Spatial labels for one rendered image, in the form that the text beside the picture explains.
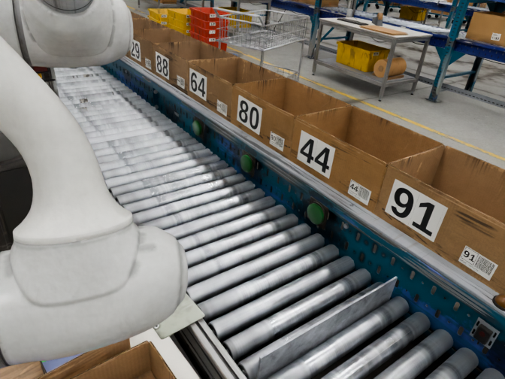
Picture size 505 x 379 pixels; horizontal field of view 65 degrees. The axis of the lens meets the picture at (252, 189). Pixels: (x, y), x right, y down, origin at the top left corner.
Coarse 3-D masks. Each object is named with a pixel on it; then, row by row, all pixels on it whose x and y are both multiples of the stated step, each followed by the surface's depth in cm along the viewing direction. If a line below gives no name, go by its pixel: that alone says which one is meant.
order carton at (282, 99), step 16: (272, 80) 174; (288, 80) 177; (256, 96) 151; (272, 96) 178; (288, 96) 180; (304, 96) 171; (320, 96) 164; (272, 112) 145; (288, 112) 182; (304, 112) 174; (240, 128) 165; (272, 128) 148; (288, 128) 141; (288, 144) 143
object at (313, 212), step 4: (312, 204) 129; (316, 204) 128; (308, 208) 130; (312, 208) 129; (316, 208) 127; (320, 208) 127; (308, 212) 131; (312, 212) 129; (316, 212) 127; (320, 212) 126; (308, 216) 131; (312, 216) 129; (316, 216) 128; (320, 216) 127; (312, 220) 130; (316, 220) 128; (320, 220) 127; (316, 224) 129
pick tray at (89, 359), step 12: (108, 348) 79; (120, 348) 81; (72, 360) 74; (84, 360) 76; (96, 360) 78; (0, 372) 80; (12, 372) 80; (24, 372) 81; (36, 372) 81; (48, 372) 71; (60, 372) 73; (72, 372) 75
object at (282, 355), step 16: (384, 288) 105; (352, 304) 97; (368, 304) 103; (320, 320) 92; (336, 320) 96; (352, 320) 102; (304, 336) 90; (320, 336) 95; (272, 352) 84; (288, 352) 88; (304, 352) 94; (272, 368) 88
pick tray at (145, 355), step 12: (132, 348) 77; (144, 348) 79; (108, 360) 74; (120, 360) 76; (132, 360) 79; (144, 360) 81; (156, 360) 78; (84, 372) 72; (96, 372) 74; (108, 372) 76; (120, 372) 78; (132, 372) 80; (144, 372) 83; (156, 372) 81; (168, 372) 74
